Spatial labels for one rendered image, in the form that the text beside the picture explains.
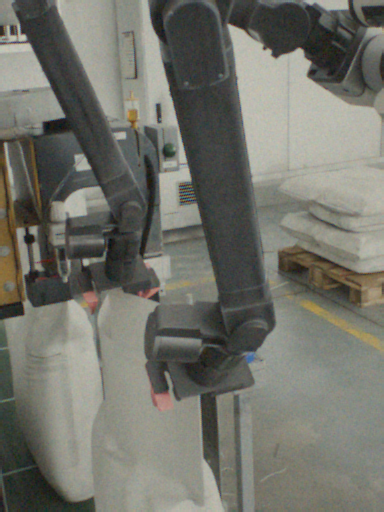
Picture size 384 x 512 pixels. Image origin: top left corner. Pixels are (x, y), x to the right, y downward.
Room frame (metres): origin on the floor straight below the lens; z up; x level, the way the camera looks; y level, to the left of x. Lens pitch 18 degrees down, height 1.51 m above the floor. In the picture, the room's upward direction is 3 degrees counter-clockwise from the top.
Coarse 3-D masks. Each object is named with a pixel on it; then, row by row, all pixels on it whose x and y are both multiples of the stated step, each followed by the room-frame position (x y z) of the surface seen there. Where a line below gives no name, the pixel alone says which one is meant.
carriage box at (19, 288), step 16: (0, 144) 1.30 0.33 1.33; (0, 160) 1.30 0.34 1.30; (0, 176) 1.30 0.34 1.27; (0, 192) 1.30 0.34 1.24; (0, 208) 1.30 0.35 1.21; (0, 224) 1.30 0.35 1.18; (0, 240) 1.29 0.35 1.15; (16, 240) 1.30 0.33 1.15; (0, 256) 1.29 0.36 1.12; (16, 256) 1.30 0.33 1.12; (0, 272) 1.29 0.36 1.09; (16, 272) 1.30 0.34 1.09; (0, 288) 1.29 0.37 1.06; (16, 288) 1.30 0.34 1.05; (0, 304) 1.29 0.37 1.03
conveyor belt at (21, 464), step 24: (0, 336) 2.64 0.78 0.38; (0, 360) 2.42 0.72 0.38; (0, 384) 2.23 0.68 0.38; (0, 408) 2.06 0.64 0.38; (0, 432) 1.91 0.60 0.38; (0, 456) 1.78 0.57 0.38; (24, 456) 1.78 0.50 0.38; (24, 480) 1.66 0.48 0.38; (24, 504) 1.55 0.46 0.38; (48, 504) 1.55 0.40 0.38; (72, 504) 1.55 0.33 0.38
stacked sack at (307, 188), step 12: (348, 168) 4.50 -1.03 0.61; (360, 168) 4.44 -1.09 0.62; (372, 168) 4.41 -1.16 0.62; (288, 180) 4.35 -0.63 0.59; (300, 180) 4.26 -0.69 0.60; (312, 180) 4.21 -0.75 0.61; (324, 180) 4.17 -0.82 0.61; (336, 180) 4.16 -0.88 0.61; (348, 180) 4.15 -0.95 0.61; (360, 180) 4.16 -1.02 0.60; (288, 192) 4.24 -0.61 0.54; (300, 192) 4.15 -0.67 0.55; (312, 192) 4.07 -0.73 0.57
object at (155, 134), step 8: (144, 128) 1.48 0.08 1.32; (152, 128) 1.44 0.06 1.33; (160, 128) 1.43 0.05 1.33; (168, 128) 1.43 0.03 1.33; (176, 128) 1.44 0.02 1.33; (152, 136) 1.45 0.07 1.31; (160, 136) 1.42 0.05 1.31; (168, 136) 1.43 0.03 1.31; (176, 136) 1.44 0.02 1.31; (160, 144) 1.42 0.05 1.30; (176, 144) 1.44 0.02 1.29; (160, 152) 1.42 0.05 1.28; (160, 160) 1.42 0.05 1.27; (168, 160) 1.43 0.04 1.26; (160, 168) 1.42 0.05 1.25; (168, 168) 1.43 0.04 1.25; (176, 168) 1.44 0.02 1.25
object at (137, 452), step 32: (128, 320) 1.26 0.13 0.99; (128, 352) 1.01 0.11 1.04; (128, 384) 1.01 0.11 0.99; (96, 416) 1.22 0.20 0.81; (128, 416) 1.02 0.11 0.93; (160, 416) 0.96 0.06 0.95; (192, 416) 0.90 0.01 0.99; (96, 448) 1.17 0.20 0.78; (128, 448) 1.02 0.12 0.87; (160, 448) 0.97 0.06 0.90; (192, 448) 0.91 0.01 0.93; (96, 480) 1.16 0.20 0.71; (128, 480) 0.99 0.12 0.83; (160, 480) 0.97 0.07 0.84; (192, 480) 0.91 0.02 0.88
